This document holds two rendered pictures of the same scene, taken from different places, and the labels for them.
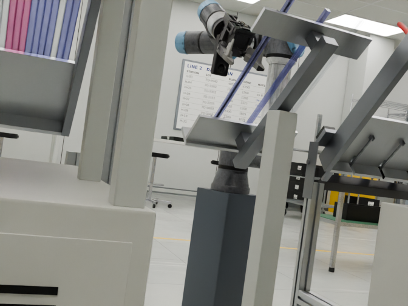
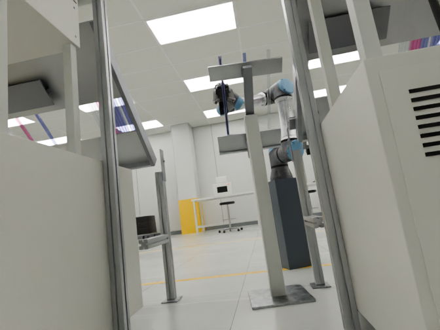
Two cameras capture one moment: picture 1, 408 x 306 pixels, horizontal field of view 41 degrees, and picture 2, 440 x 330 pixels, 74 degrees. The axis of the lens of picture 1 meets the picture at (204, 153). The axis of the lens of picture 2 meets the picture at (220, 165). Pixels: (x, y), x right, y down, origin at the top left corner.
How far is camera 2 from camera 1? 0.73 m
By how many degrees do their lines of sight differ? 29
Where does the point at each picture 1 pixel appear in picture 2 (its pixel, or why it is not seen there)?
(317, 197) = (298, 158)
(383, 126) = (320, 102)
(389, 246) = not seen: hidden behind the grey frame
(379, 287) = not seen: hidden behind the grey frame
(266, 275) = (264, 207)
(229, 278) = (291, 228)
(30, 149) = (249, 209)
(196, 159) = not seen: hidden behind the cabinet
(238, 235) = (289, 201)
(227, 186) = (275, 176)
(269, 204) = (254, 167)
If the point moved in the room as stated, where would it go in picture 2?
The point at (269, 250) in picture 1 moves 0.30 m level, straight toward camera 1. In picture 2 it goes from (262, 192) to (223, 194)
